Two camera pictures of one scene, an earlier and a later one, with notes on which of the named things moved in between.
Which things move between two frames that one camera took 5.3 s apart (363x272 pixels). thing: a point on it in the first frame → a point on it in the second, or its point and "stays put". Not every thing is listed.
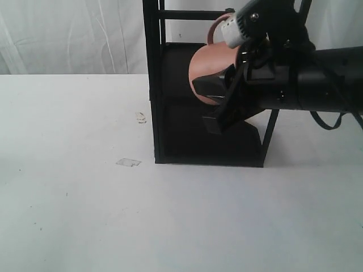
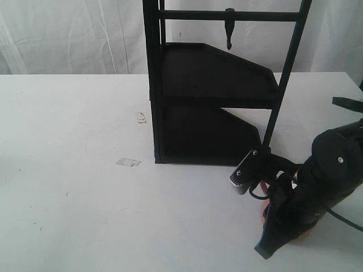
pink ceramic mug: [211, 58] → [303, 234]
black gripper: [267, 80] → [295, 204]
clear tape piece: [128, 162] stays put
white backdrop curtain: [107, 37] stays put
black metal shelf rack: [176, 112] stays put
